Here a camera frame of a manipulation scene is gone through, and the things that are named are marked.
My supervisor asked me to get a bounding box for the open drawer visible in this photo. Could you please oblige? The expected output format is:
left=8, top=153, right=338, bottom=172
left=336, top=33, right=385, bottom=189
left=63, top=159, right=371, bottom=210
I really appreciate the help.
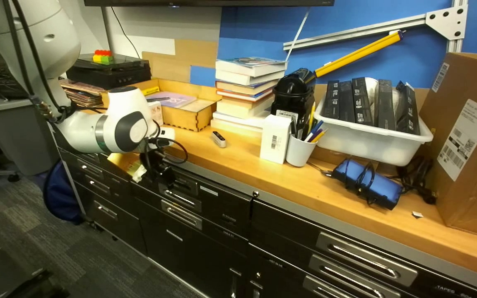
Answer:
left=104, top=151, right=201, bottom=198

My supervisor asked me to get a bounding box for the open wooden box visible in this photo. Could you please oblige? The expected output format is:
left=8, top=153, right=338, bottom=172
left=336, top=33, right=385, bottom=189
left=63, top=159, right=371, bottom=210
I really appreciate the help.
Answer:
left=101, top=78, right=219, bottom=132

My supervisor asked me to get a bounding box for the stack of coloured lego bricks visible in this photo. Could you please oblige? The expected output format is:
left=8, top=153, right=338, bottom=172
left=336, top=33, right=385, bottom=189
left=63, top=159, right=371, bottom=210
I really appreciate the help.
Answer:
left=93, top=50, right=114, bottom=65

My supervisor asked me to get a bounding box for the white paper slip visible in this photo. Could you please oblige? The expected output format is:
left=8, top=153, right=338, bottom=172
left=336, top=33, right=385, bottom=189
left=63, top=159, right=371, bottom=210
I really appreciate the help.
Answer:
left=131, top=165, right=148, bottom=183

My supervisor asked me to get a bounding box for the purple book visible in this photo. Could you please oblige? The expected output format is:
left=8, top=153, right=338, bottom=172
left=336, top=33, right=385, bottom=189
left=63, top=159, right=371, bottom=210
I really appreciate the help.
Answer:
left=146, top=91, right=198, bottom=109

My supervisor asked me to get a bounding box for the blue bag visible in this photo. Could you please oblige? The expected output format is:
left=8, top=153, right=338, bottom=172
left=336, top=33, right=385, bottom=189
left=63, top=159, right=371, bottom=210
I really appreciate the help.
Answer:
left=42, top=159, right=85, bottom=225

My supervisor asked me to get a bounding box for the stack of thin boards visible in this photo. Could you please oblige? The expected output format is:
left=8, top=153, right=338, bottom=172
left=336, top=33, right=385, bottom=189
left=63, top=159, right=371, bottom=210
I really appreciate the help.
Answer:
left=59, top=79, right=105, bottom=108

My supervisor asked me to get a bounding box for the black flat device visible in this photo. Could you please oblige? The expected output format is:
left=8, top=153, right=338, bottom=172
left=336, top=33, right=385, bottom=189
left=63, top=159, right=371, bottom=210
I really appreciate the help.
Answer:
left=66, top=54, right=152, bottom=90

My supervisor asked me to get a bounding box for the stack of books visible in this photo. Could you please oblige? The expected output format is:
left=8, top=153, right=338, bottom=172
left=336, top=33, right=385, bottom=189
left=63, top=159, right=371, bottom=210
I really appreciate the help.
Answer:
left=210, top=57, right=288, bottom=134

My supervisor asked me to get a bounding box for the white carton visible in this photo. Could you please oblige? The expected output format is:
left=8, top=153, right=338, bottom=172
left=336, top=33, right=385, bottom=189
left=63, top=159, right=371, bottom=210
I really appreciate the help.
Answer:
left=259, top=114, right=292, bottom=165

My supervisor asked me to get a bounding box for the grey bin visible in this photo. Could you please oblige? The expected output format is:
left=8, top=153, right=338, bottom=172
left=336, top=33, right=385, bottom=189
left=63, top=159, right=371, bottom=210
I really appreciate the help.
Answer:
left=0, top=86, right=60, bottom=176

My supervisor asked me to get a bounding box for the white cup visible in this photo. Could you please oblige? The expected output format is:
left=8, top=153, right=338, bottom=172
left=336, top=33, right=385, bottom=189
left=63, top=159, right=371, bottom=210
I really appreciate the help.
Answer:
left=285, top=133, right=317, bottom=168

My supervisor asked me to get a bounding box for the black helmet-shaped appliance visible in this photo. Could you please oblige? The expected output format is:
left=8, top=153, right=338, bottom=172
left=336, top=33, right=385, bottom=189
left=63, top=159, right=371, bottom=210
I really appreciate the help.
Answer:
left=270, top=68, right=316, bottom=139

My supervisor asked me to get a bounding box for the bundle of pens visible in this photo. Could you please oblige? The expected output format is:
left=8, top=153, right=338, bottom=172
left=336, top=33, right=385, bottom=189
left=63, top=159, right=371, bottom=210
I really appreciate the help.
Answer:
left=290, top=101, right=328, bottom=144

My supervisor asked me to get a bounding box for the white plastic tub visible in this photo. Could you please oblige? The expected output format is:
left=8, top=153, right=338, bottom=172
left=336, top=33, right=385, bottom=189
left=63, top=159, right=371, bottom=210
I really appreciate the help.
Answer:
left=313, top=77, right=434, bottom=167

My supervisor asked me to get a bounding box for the row of black boxes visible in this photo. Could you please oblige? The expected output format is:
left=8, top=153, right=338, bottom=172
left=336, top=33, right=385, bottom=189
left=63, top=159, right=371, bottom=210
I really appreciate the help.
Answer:
left=323, top=77, right=421, bottom=136

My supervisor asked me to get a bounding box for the blue power pack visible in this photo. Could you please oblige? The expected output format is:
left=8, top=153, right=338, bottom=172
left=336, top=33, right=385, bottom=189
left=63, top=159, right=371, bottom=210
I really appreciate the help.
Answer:
left=330, top=159, right=404, bottom=211

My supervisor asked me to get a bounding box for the yellow bar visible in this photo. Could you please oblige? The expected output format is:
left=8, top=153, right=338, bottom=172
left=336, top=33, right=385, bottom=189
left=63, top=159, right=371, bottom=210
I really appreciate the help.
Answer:
left=314, top=30, right=405, bottom=79

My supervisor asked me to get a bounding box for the large cardboard box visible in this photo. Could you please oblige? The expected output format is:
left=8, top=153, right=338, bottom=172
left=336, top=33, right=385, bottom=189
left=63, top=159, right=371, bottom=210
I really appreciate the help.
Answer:
left=418, top=52, right=477, bottom=243

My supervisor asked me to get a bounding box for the drawer handle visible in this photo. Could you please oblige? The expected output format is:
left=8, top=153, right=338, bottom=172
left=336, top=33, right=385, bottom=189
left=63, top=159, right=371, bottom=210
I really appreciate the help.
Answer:
left=160, top=199, right=204, bottom=231
left=302, top=275, right=349, bottom=298
left=158, top=188, right=202, bottom=213
left=75, top=158, right=105, bottom=178
left=82, top=173, right=112, bottom=196
left=308, top=254, right=403, bottom=298
left=93, top=200, right=119, bottom=221
left=316, top=231, right=419, bottom=288

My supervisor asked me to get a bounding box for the coil of black cable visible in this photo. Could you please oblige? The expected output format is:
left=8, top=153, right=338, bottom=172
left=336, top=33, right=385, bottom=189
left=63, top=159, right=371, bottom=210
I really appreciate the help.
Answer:
left=0, top=70, right=30, bottom=101

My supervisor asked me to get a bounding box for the white cable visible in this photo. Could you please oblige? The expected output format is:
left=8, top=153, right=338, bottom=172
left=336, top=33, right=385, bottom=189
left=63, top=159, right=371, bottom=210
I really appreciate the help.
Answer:
left=284, top=7, right=310, bottom=61

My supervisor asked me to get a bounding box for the aluminium rail with bracket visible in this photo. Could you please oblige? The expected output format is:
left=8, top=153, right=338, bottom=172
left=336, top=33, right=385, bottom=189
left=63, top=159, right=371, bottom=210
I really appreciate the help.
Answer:
left=283, top=0, right=469, bottom=53

